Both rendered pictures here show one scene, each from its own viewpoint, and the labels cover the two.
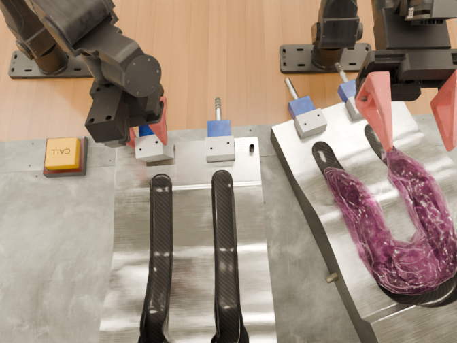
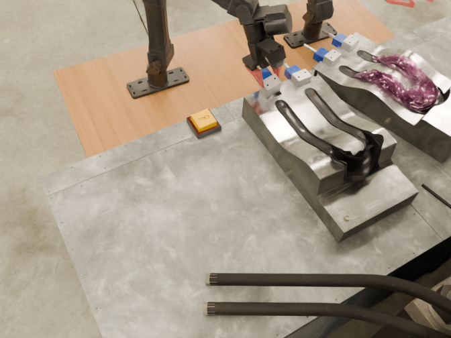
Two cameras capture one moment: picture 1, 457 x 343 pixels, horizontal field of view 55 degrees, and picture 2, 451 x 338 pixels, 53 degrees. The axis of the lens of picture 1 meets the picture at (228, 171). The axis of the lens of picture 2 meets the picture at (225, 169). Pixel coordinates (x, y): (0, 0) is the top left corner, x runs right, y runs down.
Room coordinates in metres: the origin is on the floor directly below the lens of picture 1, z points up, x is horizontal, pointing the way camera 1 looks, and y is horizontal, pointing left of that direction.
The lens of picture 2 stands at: (-0.40, 0.79, 1.88)
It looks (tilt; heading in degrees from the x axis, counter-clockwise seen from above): 55 degrees down; 325
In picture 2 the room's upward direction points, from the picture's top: 4 degrees clockwise
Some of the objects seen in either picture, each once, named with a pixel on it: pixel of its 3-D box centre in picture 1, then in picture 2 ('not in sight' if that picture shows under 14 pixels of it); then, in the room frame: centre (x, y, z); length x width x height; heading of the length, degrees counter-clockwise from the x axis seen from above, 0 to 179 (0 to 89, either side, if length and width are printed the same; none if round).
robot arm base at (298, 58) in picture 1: (328, 48); (312, 27); (0.56, -0.24, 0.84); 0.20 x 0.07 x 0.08; 84
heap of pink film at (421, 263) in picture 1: (397, 214); (401, 76); (0.17, -0.27, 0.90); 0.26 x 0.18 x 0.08; 15
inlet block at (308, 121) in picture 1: (300, 106); (319, 53); (0.42, -0.15, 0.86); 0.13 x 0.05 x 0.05; 15
